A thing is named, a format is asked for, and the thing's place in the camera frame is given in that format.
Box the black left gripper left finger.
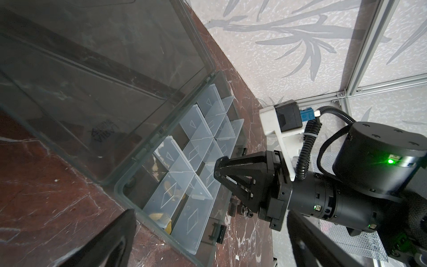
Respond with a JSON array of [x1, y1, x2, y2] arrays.
[[61, 209, 137, 267]]

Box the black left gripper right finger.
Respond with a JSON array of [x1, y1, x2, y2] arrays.
[[286, 210, 360, 267]]

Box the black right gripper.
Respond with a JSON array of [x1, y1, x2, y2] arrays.
[[213, 151, 292, 231]]

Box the brass wing nut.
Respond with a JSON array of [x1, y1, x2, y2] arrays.
[[149, 213, 172, 235]]

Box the grey compartment organizer box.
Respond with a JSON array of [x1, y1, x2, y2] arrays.
[[0, 0, 248, 267]]

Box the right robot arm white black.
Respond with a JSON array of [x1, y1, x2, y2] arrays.
[[214, 122, 427, 267]]

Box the pile of screws and nuts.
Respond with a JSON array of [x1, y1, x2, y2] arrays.
[[228, 196, 254, 218]]

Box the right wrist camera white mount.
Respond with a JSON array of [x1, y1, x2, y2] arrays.
[[259, 100, 320, 181]]

